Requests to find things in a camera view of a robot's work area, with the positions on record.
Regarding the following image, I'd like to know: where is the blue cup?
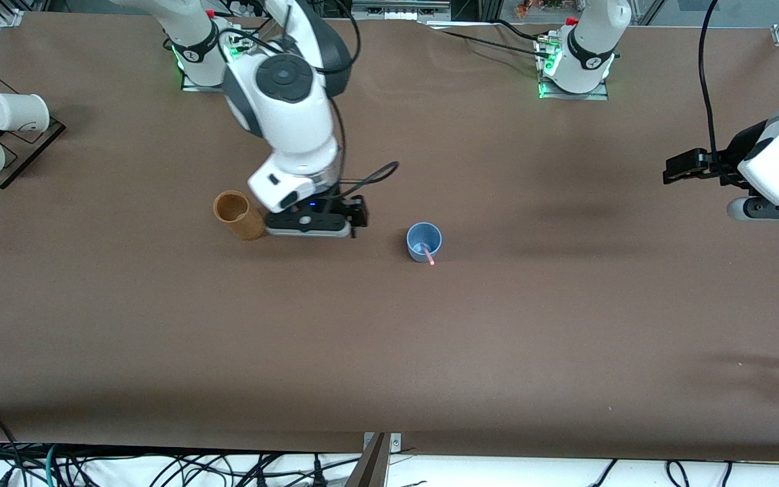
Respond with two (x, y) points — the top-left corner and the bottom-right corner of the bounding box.
(406, 222), (443, 264)

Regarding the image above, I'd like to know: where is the brown table cover sheet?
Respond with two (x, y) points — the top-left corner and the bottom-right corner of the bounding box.
(0, 12), (779, 465)

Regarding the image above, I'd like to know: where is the black base cable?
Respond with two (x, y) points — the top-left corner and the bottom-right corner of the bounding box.
(493, 19), (554, 43)
(438, 28), (547, 57)

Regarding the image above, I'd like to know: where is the wooden cylinder holder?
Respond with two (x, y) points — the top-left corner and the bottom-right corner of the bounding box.
(213, 190), (267, 241)

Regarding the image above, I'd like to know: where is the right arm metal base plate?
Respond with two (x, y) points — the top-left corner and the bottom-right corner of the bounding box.
(181, 64), (229, 93)

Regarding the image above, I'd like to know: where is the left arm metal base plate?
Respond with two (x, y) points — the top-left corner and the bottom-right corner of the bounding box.
(536, 34), (611, 101)

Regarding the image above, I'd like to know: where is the grey metal device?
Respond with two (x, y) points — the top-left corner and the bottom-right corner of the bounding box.
(351, 0), (453, 22)

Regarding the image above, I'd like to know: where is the small metal bracket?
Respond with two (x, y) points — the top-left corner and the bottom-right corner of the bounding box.
(362, 432), (402, 455)

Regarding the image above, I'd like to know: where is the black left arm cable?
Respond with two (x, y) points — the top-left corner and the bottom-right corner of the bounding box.
(698, 0), (736, 173)

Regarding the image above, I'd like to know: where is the black wire cup rack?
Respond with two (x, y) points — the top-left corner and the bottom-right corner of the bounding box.
(0, 68), (68, 191)

